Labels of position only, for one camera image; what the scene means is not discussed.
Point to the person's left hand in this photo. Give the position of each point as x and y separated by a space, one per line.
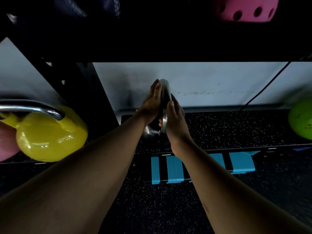
150 107

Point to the person's left fingers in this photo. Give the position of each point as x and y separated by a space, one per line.
156 92

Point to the pink perforated ball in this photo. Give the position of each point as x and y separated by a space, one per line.
246 8

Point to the pink kettlebell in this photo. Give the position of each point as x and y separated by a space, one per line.
7 143

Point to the green kettlebell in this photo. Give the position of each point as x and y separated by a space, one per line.
302 119

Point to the person's right hand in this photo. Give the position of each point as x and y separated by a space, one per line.
176 126

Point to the person's right forearm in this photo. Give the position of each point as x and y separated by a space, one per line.
231 194

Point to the person's left forearm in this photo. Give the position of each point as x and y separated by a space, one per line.
80 177

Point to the narrow blue tape strip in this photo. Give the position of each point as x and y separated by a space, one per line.
155 170

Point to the wide blue tape strip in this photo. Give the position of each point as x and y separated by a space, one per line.
241 162

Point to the person's right fingers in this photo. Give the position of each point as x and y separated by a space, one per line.
174 107

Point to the black metal storage rack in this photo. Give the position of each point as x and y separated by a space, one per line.
156 38

